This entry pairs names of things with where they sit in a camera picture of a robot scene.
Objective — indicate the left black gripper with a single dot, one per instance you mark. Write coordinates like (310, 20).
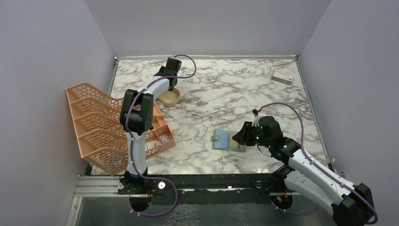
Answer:
(161, 69)

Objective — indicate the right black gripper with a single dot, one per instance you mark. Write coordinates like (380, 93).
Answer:
(243, 136)

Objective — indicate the green card holder wallet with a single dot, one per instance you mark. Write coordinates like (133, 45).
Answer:
(221, 140)

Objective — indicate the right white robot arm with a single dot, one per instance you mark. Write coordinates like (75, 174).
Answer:
(348, 204)

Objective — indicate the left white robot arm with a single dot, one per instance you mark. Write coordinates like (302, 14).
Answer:
(136, 118)

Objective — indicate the tan oval card tray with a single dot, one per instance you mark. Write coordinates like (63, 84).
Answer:
(170, 98)

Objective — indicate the white red small box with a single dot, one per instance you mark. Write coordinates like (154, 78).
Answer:
(282, 77)

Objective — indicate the peach plastic file organizer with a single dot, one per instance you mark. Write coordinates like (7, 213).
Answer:
(101, 138)

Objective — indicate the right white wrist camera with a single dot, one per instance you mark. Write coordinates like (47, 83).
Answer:
(255, 123)

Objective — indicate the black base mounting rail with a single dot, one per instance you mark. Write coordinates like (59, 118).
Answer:
(203, 189)

